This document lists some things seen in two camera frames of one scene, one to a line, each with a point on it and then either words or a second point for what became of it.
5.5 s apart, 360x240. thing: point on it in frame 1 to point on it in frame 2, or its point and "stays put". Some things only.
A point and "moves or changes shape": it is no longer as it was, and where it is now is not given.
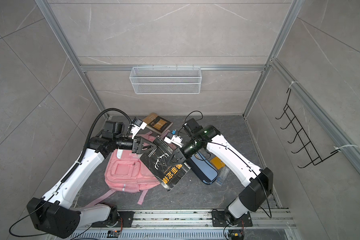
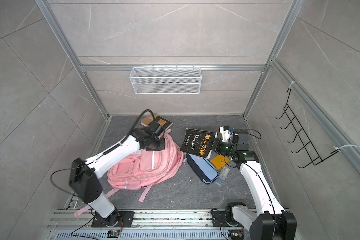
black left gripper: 138,149 to 162,145
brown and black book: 156,123 stays put
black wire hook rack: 308,147 stays put
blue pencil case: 206,171 stays put
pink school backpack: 125,171 stays put
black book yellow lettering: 157,160 moves or changes shape
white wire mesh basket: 166,80 stays put
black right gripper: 180,155 to 217,146
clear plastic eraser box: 222,173 stays put
